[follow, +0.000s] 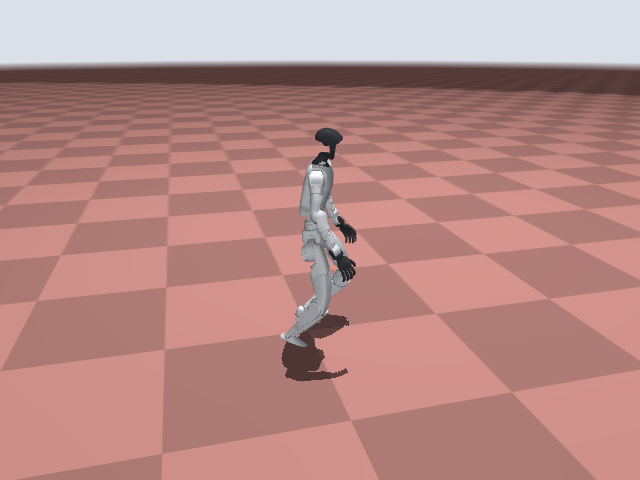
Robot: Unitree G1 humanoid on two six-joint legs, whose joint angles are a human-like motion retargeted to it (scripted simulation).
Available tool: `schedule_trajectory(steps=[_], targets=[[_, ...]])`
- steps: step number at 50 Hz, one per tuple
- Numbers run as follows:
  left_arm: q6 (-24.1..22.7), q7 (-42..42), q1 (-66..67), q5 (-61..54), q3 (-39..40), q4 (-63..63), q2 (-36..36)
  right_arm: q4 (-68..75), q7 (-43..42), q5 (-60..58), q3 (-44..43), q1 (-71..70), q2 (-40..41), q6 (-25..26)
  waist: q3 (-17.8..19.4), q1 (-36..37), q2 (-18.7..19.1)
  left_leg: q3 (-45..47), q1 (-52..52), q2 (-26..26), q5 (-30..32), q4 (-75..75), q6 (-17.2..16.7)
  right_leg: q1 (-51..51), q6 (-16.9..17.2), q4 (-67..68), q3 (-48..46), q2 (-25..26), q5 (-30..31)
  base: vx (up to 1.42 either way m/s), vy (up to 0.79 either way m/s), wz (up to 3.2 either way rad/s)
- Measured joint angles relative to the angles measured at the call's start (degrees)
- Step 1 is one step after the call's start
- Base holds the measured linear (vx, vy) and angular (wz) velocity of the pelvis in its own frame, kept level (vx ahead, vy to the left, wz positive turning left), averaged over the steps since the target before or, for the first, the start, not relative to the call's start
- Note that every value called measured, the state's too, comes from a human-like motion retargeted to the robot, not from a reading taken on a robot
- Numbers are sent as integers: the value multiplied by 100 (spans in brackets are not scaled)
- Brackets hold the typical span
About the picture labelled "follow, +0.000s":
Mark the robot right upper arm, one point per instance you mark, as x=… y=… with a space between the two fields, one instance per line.
x=316 y=182

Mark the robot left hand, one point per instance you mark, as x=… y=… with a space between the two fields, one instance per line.
x=346 y=230

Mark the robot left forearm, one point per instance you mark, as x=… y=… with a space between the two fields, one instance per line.
x=331 y=210

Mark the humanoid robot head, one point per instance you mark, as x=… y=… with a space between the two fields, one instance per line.
x=329 y=137

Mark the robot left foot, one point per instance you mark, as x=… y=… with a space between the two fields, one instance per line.
x=301 y=308

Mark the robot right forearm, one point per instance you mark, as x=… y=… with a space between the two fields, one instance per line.
x=323 y=230

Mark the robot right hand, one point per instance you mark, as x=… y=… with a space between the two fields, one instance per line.
x=344 y=263

